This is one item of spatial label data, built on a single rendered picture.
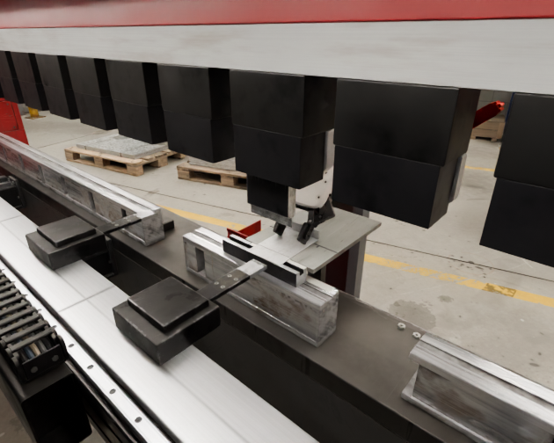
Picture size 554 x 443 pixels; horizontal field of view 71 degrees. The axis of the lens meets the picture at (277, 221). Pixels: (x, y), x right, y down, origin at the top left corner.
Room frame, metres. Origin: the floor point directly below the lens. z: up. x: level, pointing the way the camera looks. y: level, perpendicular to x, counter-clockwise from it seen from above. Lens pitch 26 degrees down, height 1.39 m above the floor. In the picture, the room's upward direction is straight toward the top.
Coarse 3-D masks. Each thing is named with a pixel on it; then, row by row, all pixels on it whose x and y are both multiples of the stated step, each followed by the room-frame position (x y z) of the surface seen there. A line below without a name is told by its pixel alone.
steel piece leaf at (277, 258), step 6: (258, 246) 0.68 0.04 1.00; (252, 252) 0.65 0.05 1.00; (258, 252) 0.65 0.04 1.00; (264, 252) 0.65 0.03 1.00; (270, 252) 0.65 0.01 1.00; (276, 252) 0.65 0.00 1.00; (264, 258) 0.63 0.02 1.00; (270, 258) 0.63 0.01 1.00; (276, 258) 0.63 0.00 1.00; (282, 258) 0.63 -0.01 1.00; (288, 258) 0.63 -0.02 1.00; (276, 264) 0.61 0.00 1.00
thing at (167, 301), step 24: (264, 264) 0.61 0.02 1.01; (168, 288) 0.49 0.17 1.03; (216, 288) 0.53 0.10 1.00; (120, 312) 0.45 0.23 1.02; (144, 312) 0.44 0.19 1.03; (168, 312) 0.43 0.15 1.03; (192, 312) 0.44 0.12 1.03; (216, 312) 0.46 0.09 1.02; (144, 336) 0.40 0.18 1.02; (168, 336) 0.40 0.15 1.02; (192, 336) 0.42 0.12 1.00
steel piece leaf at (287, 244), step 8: (296, 224) 0.74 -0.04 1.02; (288, 232) 0.74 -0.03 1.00; (296, 232) 0.74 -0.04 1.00; (312, 232) 0.72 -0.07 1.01; (272, 240) 0.70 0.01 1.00; (280, 240) 0.70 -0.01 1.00; (288, 240) 0.70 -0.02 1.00; (296, 240) 0.70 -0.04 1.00; (312, 240) 0.70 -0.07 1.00; (272, 248) 0.67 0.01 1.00; (280, 248) 0.67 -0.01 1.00; (288, 248) 0.67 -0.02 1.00; (296, 248) 0.67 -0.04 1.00; (304, 248) 0.67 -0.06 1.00; (288, 256) 0.64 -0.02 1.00
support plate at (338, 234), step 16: (336, 208) 0.87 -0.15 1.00; (320, 224) 0.78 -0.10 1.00; (336, 224) 0.78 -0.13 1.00; (352, 224) 0.78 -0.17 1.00; (368, 224) 0.78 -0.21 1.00; (256, 240) 0.71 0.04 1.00; (320, 240) 0.71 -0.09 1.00; (336, 240) 0.71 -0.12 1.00; (352, 240) 0.71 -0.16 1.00; (304, 256) 0.64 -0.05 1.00; (320, 256) 0.64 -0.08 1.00; (336, 256) 0.65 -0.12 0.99
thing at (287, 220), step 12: (252, 180) 0.66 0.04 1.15; (264, 180) 0.64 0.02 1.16; (252, 192) 0.66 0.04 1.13; (264, 192) 0.64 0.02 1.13; (276, 192) 0.62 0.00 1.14; (288, 192) 0.60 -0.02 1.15; (252, 204) 0.66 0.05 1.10; (264, 204) 0.64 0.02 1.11; (276, 204) 0.62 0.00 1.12; (288, 204) 0.60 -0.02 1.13; (264, 216) 0.65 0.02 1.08; (276, 216) 0.63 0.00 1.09; (288, 216) 0.60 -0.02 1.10
